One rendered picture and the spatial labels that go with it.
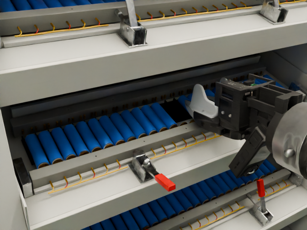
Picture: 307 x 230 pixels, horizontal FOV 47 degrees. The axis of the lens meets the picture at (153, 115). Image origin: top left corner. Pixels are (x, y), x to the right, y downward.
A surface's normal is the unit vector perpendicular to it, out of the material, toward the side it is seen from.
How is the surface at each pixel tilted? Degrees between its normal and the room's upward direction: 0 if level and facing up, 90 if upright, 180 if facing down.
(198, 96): 91
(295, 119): 39
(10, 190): 90
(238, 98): 90
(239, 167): 92
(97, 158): 22
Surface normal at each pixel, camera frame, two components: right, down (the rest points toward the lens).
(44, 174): 0.14, -0.76
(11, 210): 0.52, 0.27
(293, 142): -0.85, 0.25
